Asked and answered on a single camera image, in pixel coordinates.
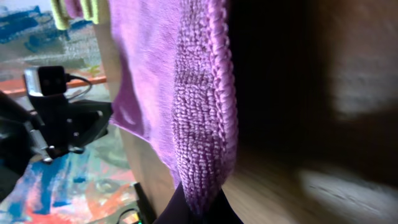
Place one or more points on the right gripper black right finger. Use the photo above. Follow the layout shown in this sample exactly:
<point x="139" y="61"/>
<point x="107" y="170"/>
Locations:
<point x="223" y="213"/>

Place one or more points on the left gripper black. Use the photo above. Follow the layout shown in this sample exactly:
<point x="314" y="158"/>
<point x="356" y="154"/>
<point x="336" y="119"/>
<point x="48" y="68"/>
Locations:
<point x="60" y="127"/>

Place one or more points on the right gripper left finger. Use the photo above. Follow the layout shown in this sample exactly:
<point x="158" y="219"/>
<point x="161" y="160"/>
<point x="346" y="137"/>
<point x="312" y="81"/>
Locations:
<point x="177" y="210"/>

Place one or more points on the purple microfiber cloth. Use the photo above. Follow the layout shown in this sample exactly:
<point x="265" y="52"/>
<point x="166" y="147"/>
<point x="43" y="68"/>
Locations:
<point x="177" y="89"/>

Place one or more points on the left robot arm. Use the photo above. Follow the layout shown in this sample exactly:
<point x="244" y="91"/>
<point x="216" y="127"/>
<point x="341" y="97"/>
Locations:
<point x="16" y="144"/>

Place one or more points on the green folded cloth top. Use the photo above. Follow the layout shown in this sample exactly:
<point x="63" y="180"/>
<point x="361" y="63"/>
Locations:
<point x="60" y="14"/>

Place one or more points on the green folded cloth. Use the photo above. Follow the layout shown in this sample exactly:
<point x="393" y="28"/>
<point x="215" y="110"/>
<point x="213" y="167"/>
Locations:
<point x="96" y="11"/>
<point x="60" y="14"/>

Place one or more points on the purple folded cloth in stack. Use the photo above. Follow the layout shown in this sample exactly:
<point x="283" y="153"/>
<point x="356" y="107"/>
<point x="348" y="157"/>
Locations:
<point x="73" y="8"/>

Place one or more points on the green folded cloth bottom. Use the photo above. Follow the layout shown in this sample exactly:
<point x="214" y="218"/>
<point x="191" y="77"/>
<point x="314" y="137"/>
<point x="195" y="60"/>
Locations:
<point x="96" y="11"/>

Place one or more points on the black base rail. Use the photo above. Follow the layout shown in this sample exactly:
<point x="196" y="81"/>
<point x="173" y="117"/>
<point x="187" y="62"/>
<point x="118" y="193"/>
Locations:
<point x="142" y="213"/>

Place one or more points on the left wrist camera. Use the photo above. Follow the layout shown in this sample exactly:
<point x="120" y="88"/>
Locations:
<point x="45" y="81"/>

